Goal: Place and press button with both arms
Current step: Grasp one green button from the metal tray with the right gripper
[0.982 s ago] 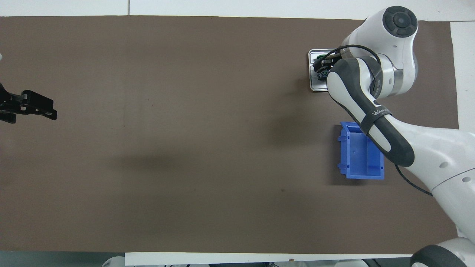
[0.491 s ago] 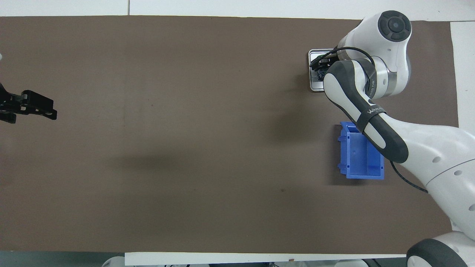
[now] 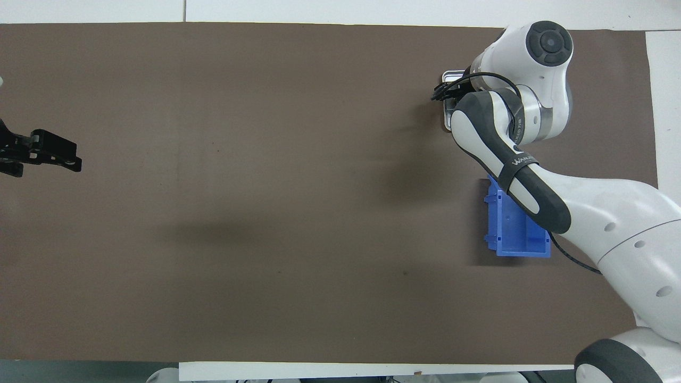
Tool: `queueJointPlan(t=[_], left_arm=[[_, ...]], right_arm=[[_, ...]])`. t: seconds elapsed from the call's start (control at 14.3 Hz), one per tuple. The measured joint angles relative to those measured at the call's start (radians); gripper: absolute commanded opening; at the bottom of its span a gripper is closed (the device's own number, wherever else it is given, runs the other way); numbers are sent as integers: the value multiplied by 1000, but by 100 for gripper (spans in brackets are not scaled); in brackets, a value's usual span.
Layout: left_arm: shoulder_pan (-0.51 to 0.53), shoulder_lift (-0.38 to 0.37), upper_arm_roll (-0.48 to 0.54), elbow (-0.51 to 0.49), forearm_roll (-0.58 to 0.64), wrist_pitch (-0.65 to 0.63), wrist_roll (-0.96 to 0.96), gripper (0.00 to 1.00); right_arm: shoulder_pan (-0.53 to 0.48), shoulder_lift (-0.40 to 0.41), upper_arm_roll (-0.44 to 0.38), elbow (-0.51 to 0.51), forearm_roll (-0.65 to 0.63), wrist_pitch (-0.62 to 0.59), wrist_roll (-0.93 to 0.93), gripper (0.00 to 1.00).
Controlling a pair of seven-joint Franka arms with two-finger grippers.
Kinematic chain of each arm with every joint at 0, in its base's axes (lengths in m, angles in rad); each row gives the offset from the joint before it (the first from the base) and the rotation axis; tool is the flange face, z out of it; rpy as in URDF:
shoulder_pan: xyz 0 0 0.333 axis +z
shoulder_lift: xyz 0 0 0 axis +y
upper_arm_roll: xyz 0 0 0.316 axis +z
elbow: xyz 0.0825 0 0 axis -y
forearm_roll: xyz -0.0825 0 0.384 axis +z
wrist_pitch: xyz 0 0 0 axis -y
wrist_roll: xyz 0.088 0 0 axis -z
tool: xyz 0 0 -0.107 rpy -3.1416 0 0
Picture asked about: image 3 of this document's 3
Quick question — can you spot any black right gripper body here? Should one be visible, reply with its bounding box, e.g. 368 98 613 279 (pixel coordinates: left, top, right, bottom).
432 80 469 103

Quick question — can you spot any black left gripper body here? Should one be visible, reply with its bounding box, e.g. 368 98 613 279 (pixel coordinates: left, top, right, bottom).
0 118 34 164

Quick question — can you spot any grey metal tray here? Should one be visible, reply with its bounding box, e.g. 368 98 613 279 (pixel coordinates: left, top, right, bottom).
441 70 470 131

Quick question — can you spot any blue plastic storage bin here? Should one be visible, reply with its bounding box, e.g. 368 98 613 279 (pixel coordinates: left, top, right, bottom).
483 176 552 259

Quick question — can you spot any brown table mat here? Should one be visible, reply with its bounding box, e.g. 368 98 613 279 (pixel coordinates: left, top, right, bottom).
0 22 660 365

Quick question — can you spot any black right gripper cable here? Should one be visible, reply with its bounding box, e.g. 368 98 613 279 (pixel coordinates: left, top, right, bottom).
439 72 604 276

